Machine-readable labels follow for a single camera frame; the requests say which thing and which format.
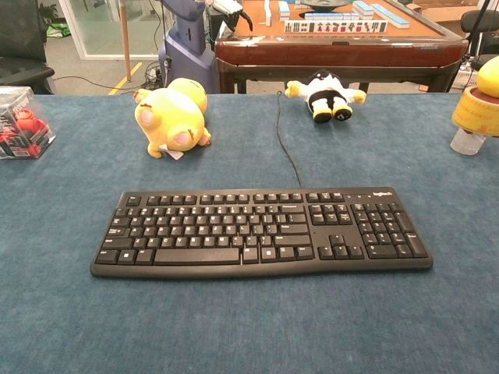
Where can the long blue mahjong tile row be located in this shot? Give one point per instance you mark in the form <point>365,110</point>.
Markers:
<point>384,13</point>

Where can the white plastic basket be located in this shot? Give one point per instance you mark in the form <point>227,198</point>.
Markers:
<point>466,80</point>

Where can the yellow tape roll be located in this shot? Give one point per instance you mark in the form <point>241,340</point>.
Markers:
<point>473,115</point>

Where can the black white robot gripper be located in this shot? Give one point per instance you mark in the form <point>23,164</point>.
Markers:
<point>234,11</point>

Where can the purple robot base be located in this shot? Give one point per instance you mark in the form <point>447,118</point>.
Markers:
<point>189,50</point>

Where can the cardboard box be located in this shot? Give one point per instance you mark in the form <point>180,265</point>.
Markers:
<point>444,9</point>

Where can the yellow round toy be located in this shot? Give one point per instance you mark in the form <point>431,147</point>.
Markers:
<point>490,80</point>

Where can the clear box with red figure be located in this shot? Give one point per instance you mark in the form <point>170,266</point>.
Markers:
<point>21,124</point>

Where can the blue table cloth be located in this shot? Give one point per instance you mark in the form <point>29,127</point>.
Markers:
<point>249,311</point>

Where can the brown mahjong table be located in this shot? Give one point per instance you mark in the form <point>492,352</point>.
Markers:
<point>335,50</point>

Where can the clear plastic cup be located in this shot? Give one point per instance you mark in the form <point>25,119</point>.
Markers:
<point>466,143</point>

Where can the black computer keyboard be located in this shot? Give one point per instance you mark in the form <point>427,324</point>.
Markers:
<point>218,233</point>

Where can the face-up mahjong tile row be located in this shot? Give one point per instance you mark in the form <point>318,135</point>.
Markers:
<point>335,26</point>

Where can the black office chair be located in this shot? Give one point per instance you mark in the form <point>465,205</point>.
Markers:
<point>21,43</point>

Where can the black stool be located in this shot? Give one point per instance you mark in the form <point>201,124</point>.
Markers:
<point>481,21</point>

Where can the black white penguin plush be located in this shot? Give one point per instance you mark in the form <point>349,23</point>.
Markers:
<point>327,95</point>

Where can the yellow plush bear toy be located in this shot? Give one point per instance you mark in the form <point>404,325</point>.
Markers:
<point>171,117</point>

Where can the wooden pole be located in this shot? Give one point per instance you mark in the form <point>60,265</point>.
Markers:
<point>125,39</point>

